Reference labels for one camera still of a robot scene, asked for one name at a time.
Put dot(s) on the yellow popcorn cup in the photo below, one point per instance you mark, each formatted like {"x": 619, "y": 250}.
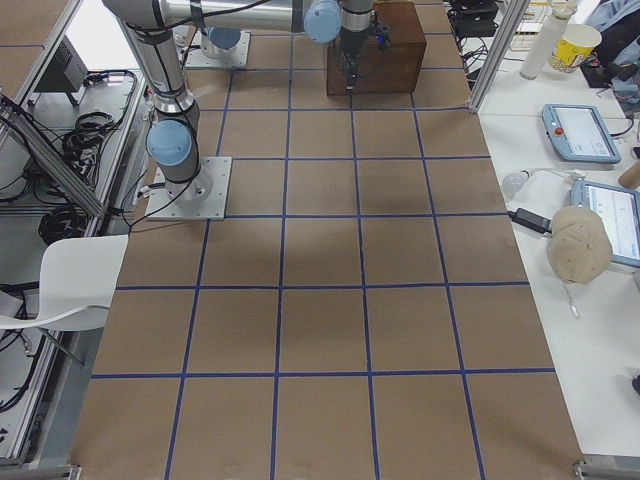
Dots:
{"x": 575, "y": 46}

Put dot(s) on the black electronics box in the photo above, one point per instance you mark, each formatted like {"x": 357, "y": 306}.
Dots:
{"x": 66, "y": 73}

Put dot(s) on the aluminium frame post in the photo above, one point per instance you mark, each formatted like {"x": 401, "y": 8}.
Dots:
{"x": 506, "y": 30}

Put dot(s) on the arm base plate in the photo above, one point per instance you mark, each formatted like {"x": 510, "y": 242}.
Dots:
{"x": 235, "y": 59}
{"x": 205, "y": 198}

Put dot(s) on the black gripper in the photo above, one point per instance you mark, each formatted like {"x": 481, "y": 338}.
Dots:
{"x": 349, "y": 46}

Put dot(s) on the blue teach pendant far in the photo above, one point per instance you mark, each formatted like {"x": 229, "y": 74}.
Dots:
{"x": 577, "y": 133}

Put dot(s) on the beige baseball cap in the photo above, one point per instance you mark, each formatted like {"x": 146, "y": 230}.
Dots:
{"x": 579, "y": 249}

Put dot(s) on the white plastic chair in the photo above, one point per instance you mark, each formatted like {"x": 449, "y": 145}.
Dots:
{"x": 77, "y": 282}

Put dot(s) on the white light bulb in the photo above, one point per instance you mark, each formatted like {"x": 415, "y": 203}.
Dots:
{"x": 514, "y": 182}

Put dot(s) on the dark wooden drawer box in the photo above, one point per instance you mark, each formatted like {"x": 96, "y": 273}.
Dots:
{"x": 378, "y": 72}

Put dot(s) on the black power adapter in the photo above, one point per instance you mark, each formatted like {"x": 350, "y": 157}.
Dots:
{"x": 530, "y": 220}

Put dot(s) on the blue teach pendant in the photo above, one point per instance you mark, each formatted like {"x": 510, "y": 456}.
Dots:
{"x": 577, "y": 133}
{"x": 618, "y": 208}

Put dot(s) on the white cardboard tube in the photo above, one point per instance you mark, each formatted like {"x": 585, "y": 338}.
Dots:
{"x": 552, "y": 28}

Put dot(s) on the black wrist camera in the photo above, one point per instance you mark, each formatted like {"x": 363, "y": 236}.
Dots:
{"x": 381, "y": 35}

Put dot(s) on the brown cardboard tube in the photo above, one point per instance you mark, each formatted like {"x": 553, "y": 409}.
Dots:
{"x": 630, "y": 179}

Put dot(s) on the blue teach pendant near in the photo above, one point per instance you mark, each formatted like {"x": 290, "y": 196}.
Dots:
{"x": 618, "y": 208}

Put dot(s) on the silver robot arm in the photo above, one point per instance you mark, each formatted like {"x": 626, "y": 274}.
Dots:
{"x": 218, "y": 41}
{"x": 148, "y": 27}

